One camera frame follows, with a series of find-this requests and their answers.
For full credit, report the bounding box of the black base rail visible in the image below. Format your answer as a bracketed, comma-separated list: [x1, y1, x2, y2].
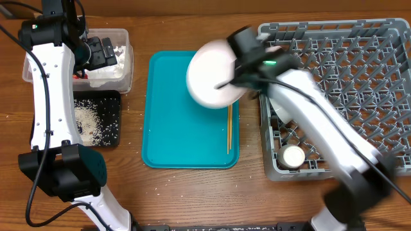
[132, 222, 313, 231]

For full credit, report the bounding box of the grey bowl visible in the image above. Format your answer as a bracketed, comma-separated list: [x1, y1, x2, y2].
[269, 98, 293, 124]

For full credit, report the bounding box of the black tray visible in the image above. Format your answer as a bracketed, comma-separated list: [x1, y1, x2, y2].
[30, 89, 121, 152]

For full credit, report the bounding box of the clear plastic bin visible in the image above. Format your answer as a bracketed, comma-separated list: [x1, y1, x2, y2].
[21, 28, 134, 96]

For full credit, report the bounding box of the grey dishwasher rack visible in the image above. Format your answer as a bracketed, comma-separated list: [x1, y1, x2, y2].
[258, 19, 410, 176]

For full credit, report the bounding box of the teal serving tray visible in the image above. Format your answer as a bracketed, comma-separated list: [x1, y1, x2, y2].
[141, 51, 240, 169]

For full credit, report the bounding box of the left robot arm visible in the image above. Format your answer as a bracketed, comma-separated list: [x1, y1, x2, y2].
[13, 1, 140, 230]

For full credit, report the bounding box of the white tissue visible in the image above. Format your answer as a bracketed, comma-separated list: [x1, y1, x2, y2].
[86, 46, 126, 88]

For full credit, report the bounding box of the pink bowl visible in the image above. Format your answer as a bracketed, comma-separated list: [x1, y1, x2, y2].
[265, 46, 285, 55]

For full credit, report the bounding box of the red snack wrapper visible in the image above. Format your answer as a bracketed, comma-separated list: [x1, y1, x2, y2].
[73, 74, 87, 79]

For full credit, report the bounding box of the small white cup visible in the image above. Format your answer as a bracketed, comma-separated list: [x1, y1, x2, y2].
[277, 144, 305, 169]

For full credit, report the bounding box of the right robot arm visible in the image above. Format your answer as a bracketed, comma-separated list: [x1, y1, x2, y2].
[227, 26, 410, 230]

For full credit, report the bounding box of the large white plate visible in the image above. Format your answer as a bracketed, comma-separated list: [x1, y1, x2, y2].
[186, 40, 247, 109]

